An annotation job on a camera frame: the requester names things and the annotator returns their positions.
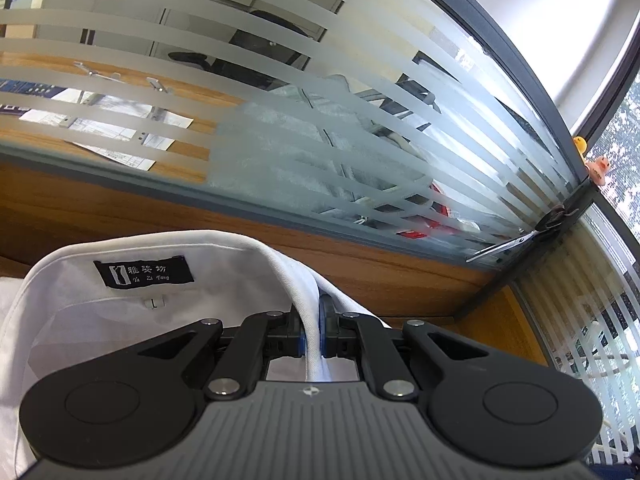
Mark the white dress shirt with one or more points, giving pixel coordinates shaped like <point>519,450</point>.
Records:
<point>150,310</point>

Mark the clear plastic bag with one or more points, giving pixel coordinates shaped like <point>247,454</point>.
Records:
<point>300,150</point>

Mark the black office chair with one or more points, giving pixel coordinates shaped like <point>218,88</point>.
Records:
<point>240,55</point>

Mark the printed paper sheets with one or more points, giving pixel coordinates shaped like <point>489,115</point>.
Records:
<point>125,125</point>

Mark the blue printed booklet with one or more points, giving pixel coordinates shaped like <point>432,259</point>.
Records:
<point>25,92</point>

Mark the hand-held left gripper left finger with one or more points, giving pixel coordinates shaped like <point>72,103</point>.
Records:
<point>296,332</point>

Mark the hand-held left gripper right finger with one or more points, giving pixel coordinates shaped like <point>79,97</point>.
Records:
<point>330,332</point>

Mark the pink rubber toy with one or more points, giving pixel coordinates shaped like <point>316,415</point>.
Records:
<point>598,167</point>

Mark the red plastic object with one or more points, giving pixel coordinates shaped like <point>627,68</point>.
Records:
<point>440,210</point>

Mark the yellow rubber duck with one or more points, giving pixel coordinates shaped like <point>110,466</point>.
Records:
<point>580,146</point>

